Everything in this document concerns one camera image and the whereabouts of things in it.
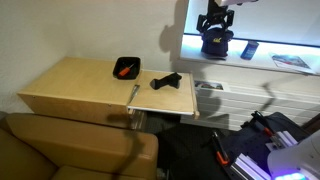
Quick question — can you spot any pen on table edge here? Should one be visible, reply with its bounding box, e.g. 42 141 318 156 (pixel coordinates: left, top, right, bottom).
128 83 141 105

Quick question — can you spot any black orange bar clamp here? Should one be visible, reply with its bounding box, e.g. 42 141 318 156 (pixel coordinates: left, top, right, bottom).
250 110 278 143
211 130 232 167

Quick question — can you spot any orange handle screwdriver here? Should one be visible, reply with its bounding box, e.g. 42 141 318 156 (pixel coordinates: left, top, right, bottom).
117 63 136 78

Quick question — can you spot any white framed photo card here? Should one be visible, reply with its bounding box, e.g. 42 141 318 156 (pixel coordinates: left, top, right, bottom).
193 79 232 93

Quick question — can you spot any black sock with grey cuff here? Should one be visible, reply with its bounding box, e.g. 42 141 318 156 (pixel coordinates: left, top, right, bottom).
149 71 183 91

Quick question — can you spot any light wooden nightstand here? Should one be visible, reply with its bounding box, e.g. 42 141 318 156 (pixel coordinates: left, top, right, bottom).
17 55 145 130

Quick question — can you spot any navy baseball cap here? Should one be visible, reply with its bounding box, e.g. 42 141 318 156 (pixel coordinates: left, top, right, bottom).
200 27 235 60

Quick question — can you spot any black robot cart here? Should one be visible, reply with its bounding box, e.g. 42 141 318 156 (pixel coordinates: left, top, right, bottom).
166 110 313 180

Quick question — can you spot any brown leather sofa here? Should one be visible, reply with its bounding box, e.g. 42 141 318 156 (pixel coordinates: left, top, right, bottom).
0 111 160 180

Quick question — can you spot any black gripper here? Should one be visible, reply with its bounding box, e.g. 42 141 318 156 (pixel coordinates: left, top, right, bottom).
196 0 235 35

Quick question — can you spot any black plastic tray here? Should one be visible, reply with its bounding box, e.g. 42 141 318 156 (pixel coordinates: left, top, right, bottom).
112 56 142 81

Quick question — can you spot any blue drink can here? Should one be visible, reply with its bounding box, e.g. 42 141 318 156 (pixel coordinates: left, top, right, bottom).
240 40 260 61

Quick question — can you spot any colourful magazine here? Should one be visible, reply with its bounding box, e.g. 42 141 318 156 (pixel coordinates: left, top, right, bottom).
270 54 318 75

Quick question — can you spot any white window sill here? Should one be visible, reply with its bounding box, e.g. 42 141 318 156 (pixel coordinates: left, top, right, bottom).
179 33 320 77

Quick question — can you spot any white radiator cover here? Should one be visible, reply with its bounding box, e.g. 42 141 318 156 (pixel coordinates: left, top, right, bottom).
179 77 320 132

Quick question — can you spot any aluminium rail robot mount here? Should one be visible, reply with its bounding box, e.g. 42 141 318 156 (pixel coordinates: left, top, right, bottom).
229 129 299 180

